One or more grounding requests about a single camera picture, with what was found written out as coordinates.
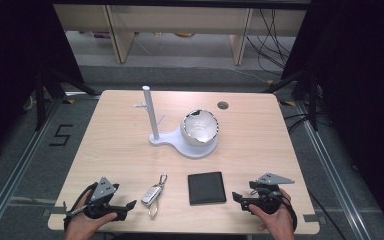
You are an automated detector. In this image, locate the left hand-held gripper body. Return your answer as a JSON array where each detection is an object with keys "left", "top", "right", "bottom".
[{"left": 82, "top": 176, "right": 129, "bottom": 222}]

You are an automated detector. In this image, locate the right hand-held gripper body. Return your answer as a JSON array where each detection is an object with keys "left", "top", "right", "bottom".
[{"left": 248, "top": 172, "right": 296, "bottom": 215}]

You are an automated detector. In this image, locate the person's right hand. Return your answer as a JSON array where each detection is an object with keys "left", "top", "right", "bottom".
[{"left": 247, "top": 187, "right": 296, "bottom": 240}]

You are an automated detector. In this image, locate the person's left hand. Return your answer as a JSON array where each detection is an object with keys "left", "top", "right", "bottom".
[{"left": 64, "top": 191, "right": 118, "bottom": 240}]

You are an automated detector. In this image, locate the silver car key with keyring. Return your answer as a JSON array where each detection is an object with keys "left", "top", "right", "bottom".
[{"left": 140, "top": 173, "right": 168, "bottom": 220}]

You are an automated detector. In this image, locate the black leather wallet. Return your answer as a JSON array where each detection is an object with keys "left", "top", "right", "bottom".
[{"left": 187, "top": 171, "right": 228, "bottom": 206}]

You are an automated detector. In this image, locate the white tree-shaped stand with tray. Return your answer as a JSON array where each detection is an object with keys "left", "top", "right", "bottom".
[{"left": 133, "top": 85, "right": 219, "bottom": 160}]

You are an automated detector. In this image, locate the black tripod stand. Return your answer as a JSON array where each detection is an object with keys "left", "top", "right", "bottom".
[
  {"left": 33, "top": 65, "right": 102, "bottom": 132},
  {"left": 262, "top": 68, "right": 320, "bottom": 132}
]

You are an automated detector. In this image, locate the dark curtain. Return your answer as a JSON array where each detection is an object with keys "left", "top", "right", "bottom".
[
  {"left": 280, "top": 0, "right": 384, "bottom": 240},
  {"left": 0, "top": 0, "right": 85, "bottom": 168}
]

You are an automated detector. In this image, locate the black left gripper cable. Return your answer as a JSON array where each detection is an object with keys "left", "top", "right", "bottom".
[{"left": 62, "top": 181, "right": 99, "bottom": 232}]

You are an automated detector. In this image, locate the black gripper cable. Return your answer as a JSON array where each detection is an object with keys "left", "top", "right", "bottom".
[
  {"left": 279, "top": 195, "right": 299, "bottom": 232},
  {"left": 62, "top": 181, "right": 99, "bottom": 232}
]

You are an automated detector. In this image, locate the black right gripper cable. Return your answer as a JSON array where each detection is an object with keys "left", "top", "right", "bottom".
[{"left": 279, "top": 195, "right": 299, "bottom": 232}]

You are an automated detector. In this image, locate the aluminium floor rail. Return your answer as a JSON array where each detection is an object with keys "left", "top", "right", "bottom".
[
  {"left": 294, "top": 99, "right": 384, "bottom": 240},
  {"left": 0, "top": 95, "right": 64, "bottom": 240}
]

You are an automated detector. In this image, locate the white floor cable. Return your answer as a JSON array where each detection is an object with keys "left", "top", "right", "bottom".
[{"left": 225, "top": 66, "right": 272, "bottom": 84}]

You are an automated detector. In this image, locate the bundle of black floor cables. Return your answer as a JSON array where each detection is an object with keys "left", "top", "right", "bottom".
[{"left": 245, "top": 8, "right": 296, "bottom": 77}]

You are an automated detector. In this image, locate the light wooden desk frame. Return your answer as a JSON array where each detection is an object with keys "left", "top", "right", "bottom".
[{"left": 53, "top": 3, "right": 308, "bottom": 67}]

